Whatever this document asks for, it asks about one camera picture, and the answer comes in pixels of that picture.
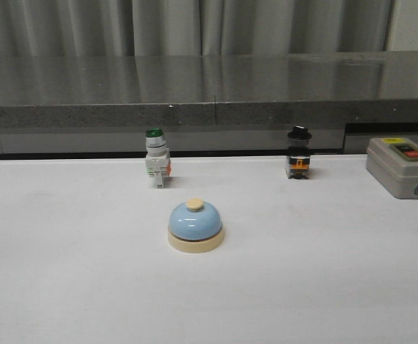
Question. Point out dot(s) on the grey start stop switch box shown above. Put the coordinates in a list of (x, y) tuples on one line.
[(394, 163)]

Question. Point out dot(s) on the blue cream call bell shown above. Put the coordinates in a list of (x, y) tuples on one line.
[(195, 226)]

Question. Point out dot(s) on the grey curtain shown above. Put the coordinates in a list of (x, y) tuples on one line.
[(150, 28)]

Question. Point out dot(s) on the dark grey stone counter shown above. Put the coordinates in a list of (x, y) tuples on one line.
[(95, 107)]

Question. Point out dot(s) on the black selector switch orange body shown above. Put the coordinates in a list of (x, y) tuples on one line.
[(298, 161)]

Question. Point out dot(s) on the green pushbutton switch white body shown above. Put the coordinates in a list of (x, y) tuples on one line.
[(158, 160)]

